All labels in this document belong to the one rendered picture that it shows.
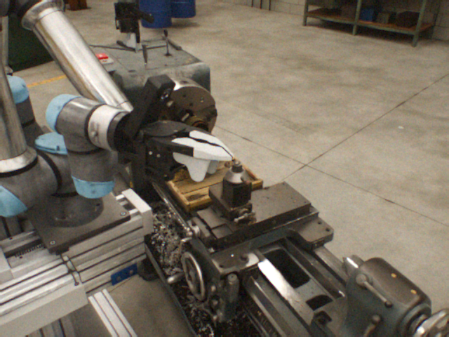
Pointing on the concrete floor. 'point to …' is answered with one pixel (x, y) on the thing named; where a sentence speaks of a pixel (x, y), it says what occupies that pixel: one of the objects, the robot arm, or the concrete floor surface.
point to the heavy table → (76, 5)
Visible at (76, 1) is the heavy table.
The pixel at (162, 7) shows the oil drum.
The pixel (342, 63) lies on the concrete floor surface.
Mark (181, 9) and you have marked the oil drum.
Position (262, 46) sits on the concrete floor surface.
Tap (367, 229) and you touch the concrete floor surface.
